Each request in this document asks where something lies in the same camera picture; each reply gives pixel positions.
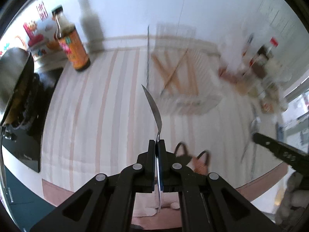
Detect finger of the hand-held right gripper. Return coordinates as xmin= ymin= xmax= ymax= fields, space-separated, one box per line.
xmin=252 ymin=132 xmax=309 ymax=172

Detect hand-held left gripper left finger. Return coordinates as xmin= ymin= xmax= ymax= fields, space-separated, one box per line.
xmin=29 ymin=140 xmax=157 ymax=232

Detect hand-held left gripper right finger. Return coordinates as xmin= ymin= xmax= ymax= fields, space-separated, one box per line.
xmin=158 ymin=139 xmax=283 ymax=232

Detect clear plastic container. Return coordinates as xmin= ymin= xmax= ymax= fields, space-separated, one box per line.
xmin=145 ymin=24 xmax=223 ymax=117

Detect person's right hand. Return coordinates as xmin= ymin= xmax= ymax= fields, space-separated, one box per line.
xmin=275 ymin=171 xmax=309 ymax=226

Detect blue smartphone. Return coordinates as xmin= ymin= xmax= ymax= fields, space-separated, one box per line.
xmin=276 ymin=123 xmax=284 ymax=142

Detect window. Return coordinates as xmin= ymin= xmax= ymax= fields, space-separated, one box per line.
xmin=284 ymin=63 xmax=309 ymax=155

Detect cat print tablecloth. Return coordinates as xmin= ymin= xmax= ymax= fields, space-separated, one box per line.
xmin=41 ymin=48 xmax=298 ymax=230

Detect glass jar brown lid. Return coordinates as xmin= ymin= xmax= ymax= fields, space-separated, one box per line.
xmin=250 ymin=53 xmax=269 ymax=79

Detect dark bottle red cap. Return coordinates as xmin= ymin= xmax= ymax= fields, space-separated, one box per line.
xmin=257 ymin=37 xmax=279 ymax=62

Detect white bottle blue label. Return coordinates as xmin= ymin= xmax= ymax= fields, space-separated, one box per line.
xmin=243 ymin=32 xmax=255 ymax=56

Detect black cooktop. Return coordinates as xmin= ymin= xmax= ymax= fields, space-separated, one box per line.
xmin=0 ymin=66 xmax=64 ymax=174

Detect blue cabinet door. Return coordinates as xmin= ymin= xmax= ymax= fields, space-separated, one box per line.
xmin=0 ymin=169 xmax=56 ymax=224

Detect dark sauce bottle orange label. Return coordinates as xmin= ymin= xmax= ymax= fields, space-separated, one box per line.
xmin=51 ymin=5 xmax=91 ymax=72

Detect colourful wall stickers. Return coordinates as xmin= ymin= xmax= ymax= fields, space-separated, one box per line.
xmin=0 ymin=3 xmax=66 ymax=62

